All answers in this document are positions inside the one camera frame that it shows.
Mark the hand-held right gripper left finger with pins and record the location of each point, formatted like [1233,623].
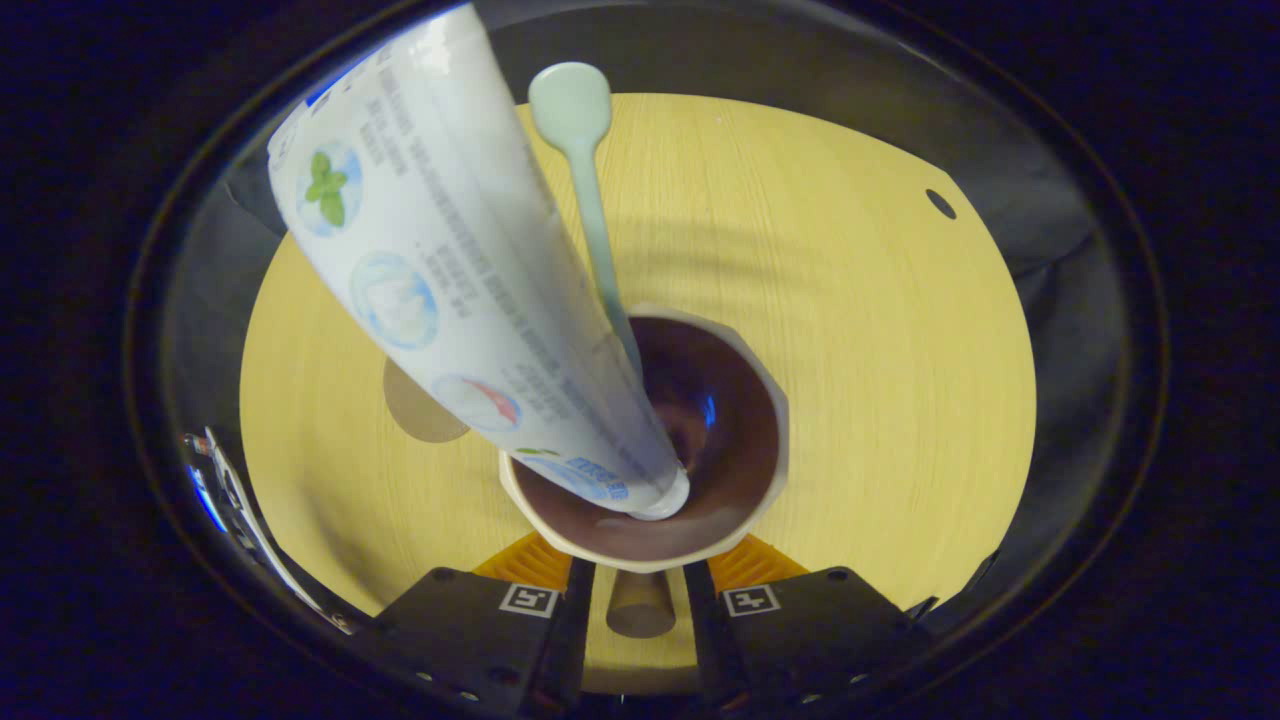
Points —
[575,630]

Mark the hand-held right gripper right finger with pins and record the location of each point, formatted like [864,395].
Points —
[703,630]

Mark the round brown coaster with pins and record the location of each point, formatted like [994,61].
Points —
[415,415]

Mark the white toothpaste tube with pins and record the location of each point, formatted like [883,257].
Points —
[450,250]

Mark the pale green toothbrush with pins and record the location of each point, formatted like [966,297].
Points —
[570,100]

